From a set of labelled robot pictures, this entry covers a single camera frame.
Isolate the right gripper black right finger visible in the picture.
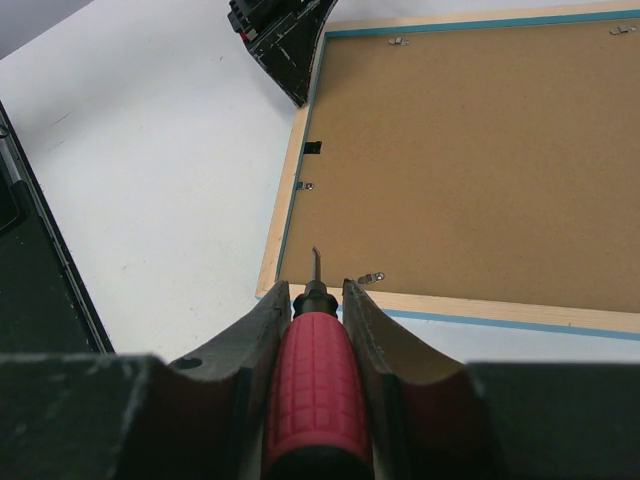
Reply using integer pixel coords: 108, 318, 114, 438
343, 280, 639, 479

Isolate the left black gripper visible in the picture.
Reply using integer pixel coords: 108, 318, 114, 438
227, 0, 336, 107

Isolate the red handled screwdriver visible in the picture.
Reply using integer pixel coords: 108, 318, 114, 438
261, 250, 374, 479

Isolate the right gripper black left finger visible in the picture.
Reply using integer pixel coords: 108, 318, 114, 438
1, 281, 291, 479

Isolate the blue wooden picture frame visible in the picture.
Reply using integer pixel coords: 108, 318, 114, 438
256, 1, 639, 338

